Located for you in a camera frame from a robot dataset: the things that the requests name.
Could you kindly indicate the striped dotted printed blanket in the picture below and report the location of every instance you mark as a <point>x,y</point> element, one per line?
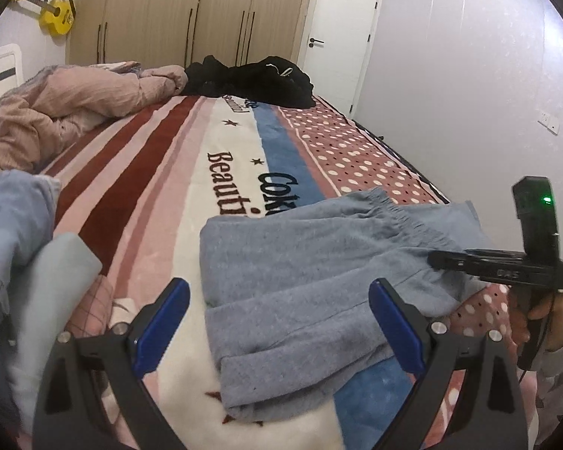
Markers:
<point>169,159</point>

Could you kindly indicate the black clothes pile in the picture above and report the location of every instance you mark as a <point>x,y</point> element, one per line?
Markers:
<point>258,82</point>

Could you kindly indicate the pink crumpled clothing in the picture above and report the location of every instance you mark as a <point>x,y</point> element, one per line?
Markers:
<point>51,103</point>

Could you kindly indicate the beige wardrobe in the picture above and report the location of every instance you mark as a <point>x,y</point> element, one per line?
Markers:
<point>178,9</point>

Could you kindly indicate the person's right forearm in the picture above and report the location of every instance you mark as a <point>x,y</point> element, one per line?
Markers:
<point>558,389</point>

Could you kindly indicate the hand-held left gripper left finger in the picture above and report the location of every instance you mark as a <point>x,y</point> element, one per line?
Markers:
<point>155,333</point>

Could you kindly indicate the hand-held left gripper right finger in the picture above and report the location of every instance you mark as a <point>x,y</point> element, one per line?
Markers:
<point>399,333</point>

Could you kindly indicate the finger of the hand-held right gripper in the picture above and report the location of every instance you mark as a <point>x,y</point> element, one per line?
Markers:
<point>460,261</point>

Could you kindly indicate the white wall socket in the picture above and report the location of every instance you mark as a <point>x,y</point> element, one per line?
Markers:
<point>550,122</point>

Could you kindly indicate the person's right hand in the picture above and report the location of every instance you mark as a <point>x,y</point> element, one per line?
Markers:
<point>560,318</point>

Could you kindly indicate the blue denim garment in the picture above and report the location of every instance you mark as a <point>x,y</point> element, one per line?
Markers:
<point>9,225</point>

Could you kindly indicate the white bed headboard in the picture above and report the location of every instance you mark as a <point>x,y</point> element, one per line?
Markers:
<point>2,68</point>

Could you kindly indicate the pink checked cloth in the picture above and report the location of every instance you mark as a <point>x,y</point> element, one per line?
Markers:
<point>103,304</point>

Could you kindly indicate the light blue cloth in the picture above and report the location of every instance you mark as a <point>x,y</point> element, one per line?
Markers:
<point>56,290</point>

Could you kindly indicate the white door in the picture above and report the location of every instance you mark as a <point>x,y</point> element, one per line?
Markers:
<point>342,33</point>

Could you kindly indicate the yellow guitar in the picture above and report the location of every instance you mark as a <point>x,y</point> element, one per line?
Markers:
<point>56,14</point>

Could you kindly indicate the grey-blue pants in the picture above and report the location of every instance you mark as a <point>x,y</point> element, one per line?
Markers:
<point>300,281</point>

